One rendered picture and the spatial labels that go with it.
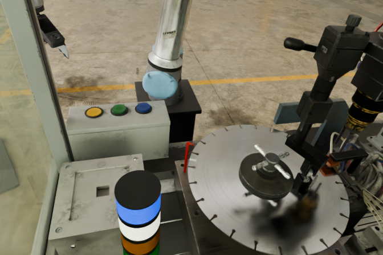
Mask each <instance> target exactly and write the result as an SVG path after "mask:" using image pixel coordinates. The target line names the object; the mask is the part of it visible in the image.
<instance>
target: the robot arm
mask: <svg viewBox="0 0 383 255"><path fill-rule="evenodd" d="M192 1H193V0H162V4H161V11H160V17H159V22H158V29H157V35H156V42H155V44H154V45H153V49H152V52H151V53H149V55H148V62H147V66H146V72H145V75H144V77H143V79H142V85H143V88H144V90H145V91H146V92H147V93H148V95H149V98H150V99H151V100H152V101H161V100H164V101H165V105H175V104H177V103H179V102H181V101H182V100H183V99H184V88H183V86H182V82H181V74H182V63H183V61H182V58H183V54H184V53H183V47H182V44H183V41H184V36H185V31H186V26H187V23H188V19H189V14H190V9H191V6H192ZM33 2H34V6H35V10H36V14H37V17H38V21H39V25H40V29H41V32H42V36H43V40H44V43H45V44H47V43H48V44H49V46H50V47H51V48H58V49H59V51H60V52H62V53H63V55H64V56H65V57H66V58H67V59H69V54H68V50H67V47H66V44H65V38H64V37H63V35H62V34H61V33H60V32H59V31H58V29H57V28H56V27H55V26H54V25H53V24H52V22H51V21H50V20H49V19H48V17H47V16H46V15H45V14H40V12H42V11H44V5H43V4H44V1H43V0H33Z"/></svg>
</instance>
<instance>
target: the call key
mask: <svg viewBox="0 0 383 255"><path fill-rule="evenodd" d="M99 114H101V110H100V109H99V108H91V109H89V110H88V111H87V115H88V116H92V117H93V116H98V115H99Z"/></svg>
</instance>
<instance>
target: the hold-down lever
mask: <svg viewBox="0 0 383 255"><path fill-rule="evenodd" d="M283 45H284V47H285V48H286V49H290V50H294V51H301V50H305V51H309V52H314V53H315V52H316V49H317V46H314V45H311V44H307V43H304V41H303V40H300V39H296V38H292V37H287V38H286V39H285V40H284V43H283Z"/></svg>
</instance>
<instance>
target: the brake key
mask: <svg viewBox="0 0 383 255"><path fill-rule="evenodd" d="M137 110H138V111H139V112H148V111H150V105H149V104H148V103H145V102H142V103H139V104H138V105H137Z"/></svg>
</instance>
